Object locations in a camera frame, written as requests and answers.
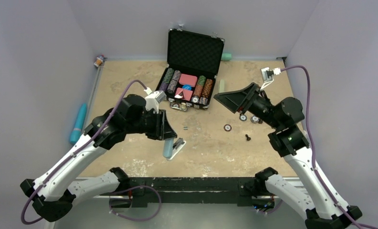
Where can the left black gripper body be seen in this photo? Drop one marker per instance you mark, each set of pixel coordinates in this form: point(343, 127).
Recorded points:
point(153, 129)

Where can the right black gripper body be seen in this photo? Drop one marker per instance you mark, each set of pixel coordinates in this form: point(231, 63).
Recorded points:
point(258, 106)

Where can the blue stapler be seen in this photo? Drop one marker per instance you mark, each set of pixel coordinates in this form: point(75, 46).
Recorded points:
point(171, 148)

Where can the green stapler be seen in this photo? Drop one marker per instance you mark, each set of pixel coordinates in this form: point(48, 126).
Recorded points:
point(221, 87)

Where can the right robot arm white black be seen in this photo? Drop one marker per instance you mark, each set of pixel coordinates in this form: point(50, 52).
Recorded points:
point(320, 205)

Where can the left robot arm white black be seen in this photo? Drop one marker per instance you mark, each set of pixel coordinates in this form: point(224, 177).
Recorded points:
point(56, 192)

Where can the blue poker chip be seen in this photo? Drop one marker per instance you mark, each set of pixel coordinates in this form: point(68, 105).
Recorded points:
point(254, 119)

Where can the green poker chip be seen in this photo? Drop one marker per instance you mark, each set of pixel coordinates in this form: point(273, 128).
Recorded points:
point(243, 117)

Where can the brown poker chip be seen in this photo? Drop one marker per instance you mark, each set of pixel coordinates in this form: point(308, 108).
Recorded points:
point(227, 127)

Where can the mint green cylinder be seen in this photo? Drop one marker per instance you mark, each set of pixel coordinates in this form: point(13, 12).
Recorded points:
point(226, 57)

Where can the blue dealer button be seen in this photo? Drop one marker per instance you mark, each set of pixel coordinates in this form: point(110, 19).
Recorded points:
point(187, 87)

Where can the pink card deck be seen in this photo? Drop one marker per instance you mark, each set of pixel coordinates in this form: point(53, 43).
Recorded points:
point(186, 79)

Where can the black poker chip case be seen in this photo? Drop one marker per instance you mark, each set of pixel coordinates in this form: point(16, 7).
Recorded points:
point(193, 54)

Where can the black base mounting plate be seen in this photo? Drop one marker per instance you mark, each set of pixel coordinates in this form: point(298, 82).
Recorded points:
point(240, 191)

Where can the teal cylinder tool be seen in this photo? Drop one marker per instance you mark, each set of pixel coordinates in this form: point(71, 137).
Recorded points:
point(78, 125)

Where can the small orange bottle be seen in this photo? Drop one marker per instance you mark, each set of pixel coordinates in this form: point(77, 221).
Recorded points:
point(100, 59)

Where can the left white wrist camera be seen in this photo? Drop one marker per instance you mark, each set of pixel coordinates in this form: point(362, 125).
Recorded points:
point(153, 99)

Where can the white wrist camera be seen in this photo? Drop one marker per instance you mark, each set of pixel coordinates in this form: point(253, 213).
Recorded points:
point(153, 99)
point(268, 76)

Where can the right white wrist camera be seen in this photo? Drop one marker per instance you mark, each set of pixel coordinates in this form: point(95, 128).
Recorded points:
point(268, 76)

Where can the aluminium frame rail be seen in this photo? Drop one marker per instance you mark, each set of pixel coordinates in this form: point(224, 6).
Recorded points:
point(210, 151)

